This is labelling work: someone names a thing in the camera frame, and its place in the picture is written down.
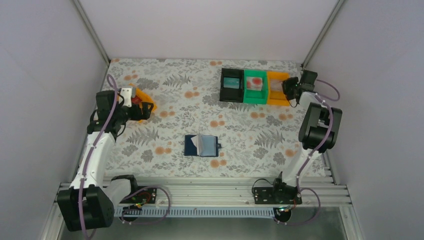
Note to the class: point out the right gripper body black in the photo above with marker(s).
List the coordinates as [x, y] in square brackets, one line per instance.
[291, 87]

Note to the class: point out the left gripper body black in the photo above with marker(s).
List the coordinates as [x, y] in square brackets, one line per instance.
[139, 110]

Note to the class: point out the blue leather card holder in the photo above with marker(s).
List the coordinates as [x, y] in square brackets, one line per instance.
[201, 145]

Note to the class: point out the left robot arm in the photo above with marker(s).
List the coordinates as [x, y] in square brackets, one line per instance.
[87, 204]

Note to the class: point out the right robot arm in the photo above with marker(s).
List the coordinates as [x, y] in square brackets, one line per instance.
[317, 134]

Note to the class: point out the pale card stack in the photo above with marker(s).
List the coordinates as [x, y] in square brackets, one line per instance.
[276, 85]

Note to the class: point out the white red card stack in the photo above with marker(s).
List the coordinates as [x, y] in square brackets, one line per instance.
[254, 83]

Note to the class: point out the teal card stack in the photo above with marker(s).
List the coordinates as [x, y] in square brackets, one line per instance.
[231, 82]

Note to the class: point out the orange bin right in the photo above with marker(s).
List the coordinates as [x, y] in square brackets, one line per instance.
[274, 97]

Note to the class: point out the orange bin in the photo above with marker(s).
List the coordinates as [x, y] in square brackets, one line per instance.
[145, 98]
[274, 97]

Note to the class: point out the orange bin left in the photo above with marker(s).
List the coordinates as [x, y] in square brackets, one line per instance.
[145, 98]

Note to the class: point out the green bin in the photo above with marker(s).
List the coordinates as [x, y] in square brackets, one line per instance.
[255, 97]

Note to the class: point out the floral table mat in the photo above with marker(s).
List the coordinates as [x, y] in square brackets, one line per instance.
[256, 140]

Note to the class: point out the black bin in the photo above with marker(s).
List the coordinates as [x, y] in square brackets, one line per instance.
[232, 95]

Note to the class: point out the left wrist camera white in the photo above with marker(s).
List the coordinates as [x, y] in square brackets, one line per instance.
[126, 93]

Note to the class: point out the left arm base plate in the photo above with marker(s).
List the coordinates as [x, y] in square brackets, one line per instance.
[147, 196]

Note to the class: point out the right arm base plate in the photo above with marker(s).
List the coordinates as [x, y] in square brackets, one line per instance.
[271, 196]

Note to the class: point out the aluminium mounting rail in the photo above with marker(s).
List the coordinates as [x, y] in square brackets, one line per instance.
[236, 191]

